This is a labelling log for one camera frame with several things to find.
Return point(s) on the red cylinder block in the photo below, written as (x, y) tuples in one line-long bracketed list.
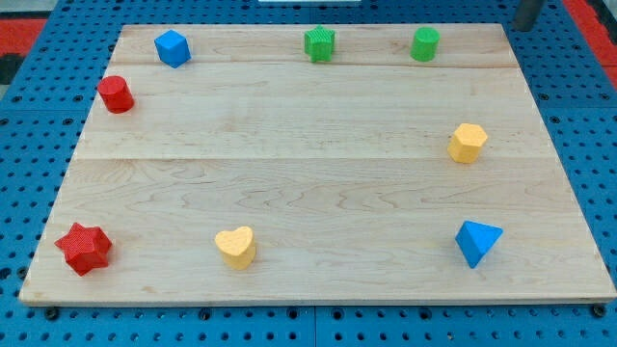
[(115, 94)]

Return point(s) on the blue triangle block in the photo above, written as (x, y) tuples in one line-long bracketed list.
[(475, 240)]

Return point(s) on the green star block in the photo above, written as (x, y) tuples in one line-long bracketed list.
[(319, 44)]

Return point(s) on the yellow heart block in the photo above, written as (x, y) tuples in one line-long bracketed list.
[(237, 247)]

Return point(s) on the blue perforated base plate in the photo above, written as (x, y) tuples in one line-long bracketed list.
[(44, 109)]

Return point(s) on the yellow hexagon block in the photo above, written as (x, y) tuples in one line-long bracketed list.
[(466, 143)]

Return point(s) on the red star block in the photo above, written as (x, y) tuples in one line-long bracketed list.
[(85, 248)]

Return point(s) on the wooden board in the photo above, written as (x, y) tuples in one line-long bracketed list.
[(341, 170)]

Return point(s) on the green cylinder block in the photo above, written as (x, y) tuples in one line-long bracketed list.
[(425, 43)]

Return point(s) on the blue cube block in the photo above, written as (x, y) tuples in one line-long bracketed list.
[(172, 48)]

